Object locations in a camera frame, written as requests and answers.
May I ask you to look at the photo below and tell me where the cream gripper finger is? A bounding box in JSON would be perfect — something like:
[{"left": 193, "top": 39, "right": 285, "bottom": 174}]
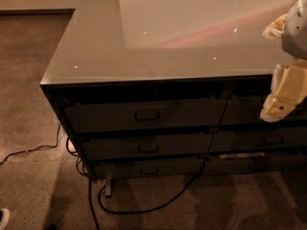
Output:
[{"left": 260, "top": 59, "right": 307, "bottom": 123}]

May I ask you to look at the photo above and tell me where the dark wall baseboard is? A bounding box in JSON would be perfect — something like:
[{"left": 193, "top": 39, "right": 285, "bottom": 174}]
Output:
[{"left": 0, "top": 8, "right": 75, "bottom": 16}]

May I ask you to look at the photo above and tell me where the thin black floor cable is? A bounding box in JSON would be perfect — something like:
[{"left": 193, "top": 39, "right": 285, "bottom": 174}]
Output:
[{"left": 0, "top": 123, "right": 61, "bottom": 165}]

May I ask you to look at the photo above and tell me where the white shoe tip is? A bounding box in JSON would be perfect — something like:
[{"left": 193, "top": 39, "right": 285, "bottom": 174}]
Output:
[{"left": 0, "top": 208, "right": 10, "bottom": 230}]

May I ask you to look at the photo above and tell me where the grey glass-top drawer cabinet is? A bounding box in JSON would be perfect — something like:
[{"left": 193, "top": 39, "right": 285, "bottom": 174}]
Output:
[{"left": 39, "top": 0, "right": 307, "bottom": 199}]

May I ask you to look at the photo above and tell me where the thick black floor cable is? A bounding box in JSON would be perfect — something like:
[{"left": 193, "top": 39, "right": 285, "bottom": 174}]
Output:
[{"left": 87, "top": 166, "right": 205, "bottom": 230}]

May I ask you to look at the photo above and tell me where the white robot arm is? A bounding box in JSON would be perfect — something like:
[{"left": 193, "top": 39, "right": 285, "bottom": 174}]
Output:
[{"left": 260, "top": 0, "right": 307, "bottom": 123}]

